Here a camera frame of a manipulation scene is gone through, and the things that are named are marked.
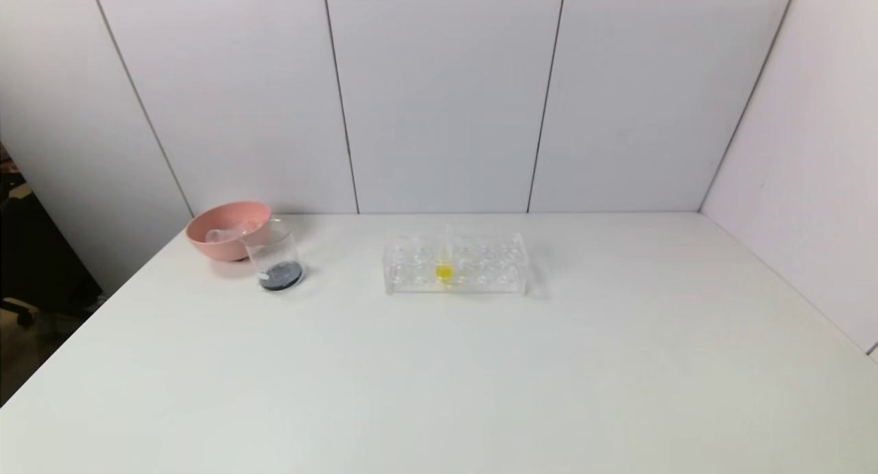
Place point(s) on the clear glass beaker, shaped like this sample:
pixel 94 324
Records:
pixel 280 275

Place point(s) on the blue pigment test tube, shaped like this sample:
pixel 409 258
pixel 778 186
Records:
pixel 223 234

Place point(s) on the clear acrylic test tube rack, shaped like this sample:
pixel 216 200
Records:
pixel 494 268

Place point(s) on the yellow pigment test tube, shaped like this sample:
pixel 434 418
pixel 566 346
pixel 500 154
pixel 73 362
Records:
pixel 444 271

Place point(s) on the pink plastic bowl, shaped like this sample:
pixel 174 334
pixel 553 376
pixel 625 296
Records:
pixel 223 241

